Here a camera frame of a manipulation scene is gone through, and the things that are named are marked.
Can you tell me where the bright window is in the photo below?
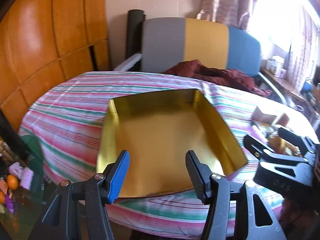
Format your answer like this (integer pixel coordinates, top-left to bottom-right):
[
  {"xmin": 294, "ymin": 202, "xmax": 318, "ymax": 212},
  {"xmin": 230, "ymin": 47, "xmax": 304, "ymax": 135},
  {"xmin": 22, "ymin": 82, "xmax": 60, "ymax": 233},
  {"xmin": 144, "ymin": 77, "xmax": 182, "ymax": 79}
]
[{"xmin": 250, "ymin": 0, "xmax": 320, "ymax": 48}]

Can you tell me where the yellow snack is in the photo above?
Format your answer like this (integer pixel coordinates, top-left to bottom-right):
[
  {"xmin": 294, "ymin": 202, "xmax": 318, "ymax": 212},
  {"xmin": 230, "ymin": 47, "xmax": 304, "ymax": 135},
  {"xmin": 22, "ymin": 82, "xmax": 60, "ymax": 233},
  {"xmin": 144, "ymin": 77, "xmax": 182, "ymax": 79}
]
[{"xmin": 269, "ymin": 134, "xmax": 300, "ymax": 156}]

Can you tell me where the orange wooden wardrobe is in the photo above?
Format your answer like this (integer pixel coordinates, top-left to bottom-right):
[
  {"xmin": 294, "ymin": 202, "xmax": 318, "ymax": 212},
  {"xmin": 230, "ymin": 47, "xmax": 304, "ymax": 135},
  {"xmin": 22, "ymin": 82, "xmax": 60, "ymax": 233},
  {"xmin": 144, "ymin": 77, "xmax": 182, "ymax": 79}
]
[{"xmin": 0, "ymin": 0, "xmax": 110, "ymax": 130}]

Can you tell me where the striped tablecloth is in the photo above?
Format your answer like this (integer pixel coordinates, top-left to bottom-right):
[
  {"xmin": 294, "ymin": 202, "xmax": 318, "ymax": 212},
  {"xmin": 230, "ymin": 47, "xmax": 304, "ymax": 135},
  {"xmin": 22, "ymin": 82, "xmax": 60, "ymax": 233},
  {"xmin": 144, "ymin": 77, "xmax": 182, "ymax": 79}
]
[{"xmin": 19, "ymin": 71, "xmax": 320, "ymax": 230}]

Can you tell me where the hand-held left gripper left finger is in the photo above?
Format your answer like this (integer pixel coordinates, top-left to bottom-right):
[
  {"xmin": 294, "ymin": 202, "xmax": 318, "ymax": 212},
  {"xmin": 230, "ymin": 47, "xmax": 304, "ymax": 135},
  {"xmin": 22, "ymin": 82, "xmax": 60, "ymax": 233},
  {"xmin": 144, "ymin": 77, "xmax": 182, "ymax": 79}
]
[{"xmin": 34, "ymin": 150, "xmax": 130, "ymax": 240}]

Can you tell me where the person's right forearm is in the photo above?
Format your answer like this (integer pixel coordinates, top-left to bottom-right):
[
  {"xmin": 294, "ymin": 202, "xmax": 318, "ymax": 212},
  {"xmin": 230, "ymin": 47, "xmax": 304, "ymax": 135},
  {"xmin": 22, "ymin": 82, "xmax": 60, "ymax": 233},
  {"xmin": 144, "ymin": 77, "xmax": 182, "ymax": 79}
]
[{"xmin": 280, "ymin": 196, "xmax": 320, "ymax": 233}]

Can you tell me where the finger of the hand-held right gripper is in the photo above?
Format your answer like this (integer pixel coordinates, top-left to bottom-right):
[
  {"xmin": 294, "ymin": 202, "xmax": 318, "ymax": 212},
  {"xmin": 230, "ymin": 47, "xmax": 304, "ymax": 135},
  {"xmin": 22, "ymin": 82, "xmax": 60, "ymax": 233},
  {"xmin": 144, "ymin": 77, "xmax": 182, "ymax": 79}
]
[
  {"xmin": 244, "ymin": 134, "xmax": 310, "ymax": 164},
  {"xmin": 278, "ymin": 127, "xmax": 319, "ymax": 159}
]

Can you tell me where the dark red cloth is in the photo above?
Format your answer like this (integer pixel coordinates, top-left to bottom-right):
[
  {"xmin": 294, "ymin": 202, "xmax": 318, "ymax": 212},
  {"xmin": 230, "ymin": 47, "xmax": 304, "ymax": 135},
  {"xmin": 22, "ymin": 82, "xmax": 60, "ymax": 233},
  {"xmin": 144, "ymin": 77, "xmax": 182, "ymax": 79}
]
[{"xmin": 162, "ymin": 59, "xmax": 272, "ymax": 97}]

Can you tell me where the gold tin box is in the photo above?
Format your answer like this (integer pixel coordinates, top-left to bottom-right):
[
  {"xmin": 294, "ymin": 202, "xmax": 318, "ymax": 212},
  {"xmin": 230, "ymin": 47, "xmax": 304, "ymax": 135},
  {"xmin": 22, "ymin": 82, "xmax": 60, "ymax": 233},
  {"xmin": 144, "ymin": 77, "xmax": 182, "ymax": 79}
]
[{"xmin": 96, "ymin": 89, "xmax": 248, "ymax": 199}]

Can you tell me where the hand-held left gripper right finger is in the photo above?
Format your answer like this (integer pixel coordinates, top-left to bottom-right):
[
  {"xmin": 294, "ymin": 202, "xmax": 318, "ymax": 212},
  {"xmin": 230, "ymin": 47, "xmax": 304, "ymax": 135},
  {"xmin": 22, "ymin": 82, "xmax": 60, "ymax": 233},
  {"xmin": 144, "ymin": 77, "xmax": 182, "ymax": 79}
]
[{"xmin": 185, "ymin": 150, "xmax": 288, "ymax": 240}]

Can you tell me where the blue container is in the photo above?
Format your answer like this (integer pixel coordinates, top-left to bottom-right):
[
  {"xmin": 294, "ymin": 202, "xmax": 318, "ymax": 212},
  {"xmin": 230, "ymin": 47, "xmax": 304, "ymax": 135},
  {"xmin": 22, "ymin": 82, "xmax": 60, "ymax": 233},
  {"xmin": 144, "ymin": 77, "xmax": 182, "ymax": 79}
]
[{"xmin": 302, "ymin": 79, "xmax": 314, "ymax": 92}]

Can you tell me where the black rolled mat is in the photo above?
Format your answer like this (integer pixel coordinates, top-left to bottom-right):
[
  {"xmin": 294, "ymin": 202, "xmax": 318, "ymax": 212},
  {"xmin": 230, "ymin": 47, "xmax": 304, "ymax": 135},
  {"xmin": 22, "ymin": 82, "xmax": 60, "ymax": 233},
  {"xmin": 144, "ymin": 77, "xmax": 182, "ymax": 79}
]
[{"xmin": 126, "ymin": 9, "xmax": 145, "ymax": 70}]

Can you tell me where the grey yellow blue armchair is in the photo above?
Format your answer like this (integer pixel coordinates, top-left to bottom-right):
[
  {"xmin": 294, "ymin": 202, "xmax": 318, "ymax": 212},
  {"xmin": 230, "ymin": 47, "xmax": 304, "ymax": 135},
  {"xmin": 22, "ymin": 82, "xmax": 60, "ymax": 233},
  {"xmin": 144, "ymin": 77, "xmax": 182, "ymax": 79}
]
[{"xmin": 112, "ymin": 17, "xmax": 288, "ymax": 105}]

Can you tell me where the patterned pink curtain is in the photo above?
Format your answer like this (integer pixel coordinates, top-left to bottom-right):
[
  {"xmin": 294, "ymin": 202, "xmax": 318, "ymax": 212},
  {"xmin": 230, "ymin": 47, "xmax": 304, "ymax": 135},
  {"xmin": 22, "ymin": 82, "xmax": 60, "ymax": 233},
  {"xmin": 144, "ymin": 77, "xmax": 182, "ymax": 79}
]
[
  {"xmin": 197, "ymin": 0, "xmax": 259, "ymax": 30},
  {"xmin": 287, "ymin": 4, "xmax": 320, "ymax": 85}
]

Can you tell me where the pink cloth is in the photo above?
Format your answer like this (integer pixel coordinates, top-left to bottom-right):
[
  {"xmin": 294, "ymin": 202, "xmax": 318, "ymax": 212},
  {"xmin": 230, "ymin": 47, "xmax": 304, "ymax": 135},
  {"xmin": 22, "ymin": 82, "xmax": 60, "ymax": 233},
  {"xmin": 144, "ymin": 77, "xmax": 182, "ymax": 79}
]
[{"xmin": 10, "ymin": 162, "xmax": 34, "ymax": 189}]

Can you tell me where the white box blue print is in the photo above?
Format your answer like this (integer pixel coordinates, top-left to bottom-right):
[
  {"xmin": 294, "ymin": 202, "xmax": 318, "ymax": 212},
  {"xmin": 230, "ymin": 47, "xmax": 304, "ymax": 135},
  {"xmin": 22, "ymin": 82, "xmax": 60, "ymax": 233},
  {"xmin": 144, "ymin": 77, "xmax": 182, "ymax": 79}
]
[{"xmin": 271, "ymin": 56, "xmax": 285, "ymax": 73}]

